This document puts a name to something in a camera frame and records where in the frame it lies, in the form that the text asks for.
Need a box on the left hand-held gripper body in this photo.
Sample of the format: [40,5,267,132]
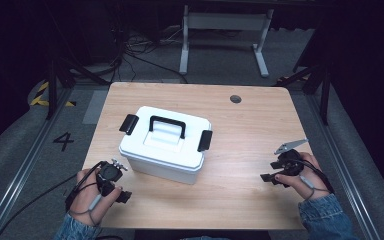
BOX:
[94,158,129,198]

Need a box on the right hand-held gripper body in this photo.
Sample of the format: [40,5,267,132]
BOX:
[269,138,310,178]

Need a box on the white plastic storage box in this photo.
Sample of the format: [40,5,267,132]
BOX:
[118,105,214,185]

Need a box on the person's right hand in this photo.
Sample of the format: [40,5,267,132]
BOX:
[274,151,331,201]

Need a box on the person's left hand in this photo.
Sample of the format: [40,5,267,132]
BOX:
[68,167,123,228]

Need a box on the black box latch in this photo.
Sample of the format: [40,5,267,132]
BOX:
[197,129,214,153]
[118,113,140,136]

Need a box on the black tripod stand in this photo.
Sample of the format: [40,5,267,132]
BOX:
[45,54,112,122]
[275,61,334,127]

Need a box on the thin grey right wrist cable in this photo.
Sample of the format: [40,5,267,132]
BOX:
[299,174,332,202]

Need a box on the thin grey wrist cable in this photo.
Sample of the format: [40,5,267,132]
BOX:
[299,174,332,202]
[69,193,104,228]

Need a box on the thin grey left wrist cable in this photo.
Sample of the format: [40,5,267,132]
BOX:
[69,193,104,228]

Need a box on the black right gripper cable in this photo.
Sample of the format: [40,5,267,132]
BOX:
[293,157,336,195]

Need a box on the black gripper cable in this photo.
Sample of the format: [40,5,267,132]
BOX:
[0,160,108,240]
[293,157,336,195]

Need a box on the aluminium floor rail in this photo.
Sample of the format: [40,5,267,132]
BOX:
[0,87,75,240]
[303,93,383,240]

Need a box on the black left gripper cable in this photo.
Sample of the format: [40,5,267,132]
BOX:
[0,160,108,240]

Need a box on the black box lid handle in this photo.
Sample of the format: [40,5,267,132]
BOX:
[148,115,187,140]

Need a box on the bundle of black floor cables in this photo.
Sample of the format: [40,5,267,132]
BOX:
[111,28,189,85]

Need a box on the white metal stand frame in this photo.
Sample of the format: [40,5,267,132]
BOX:
[178,4,275,79]

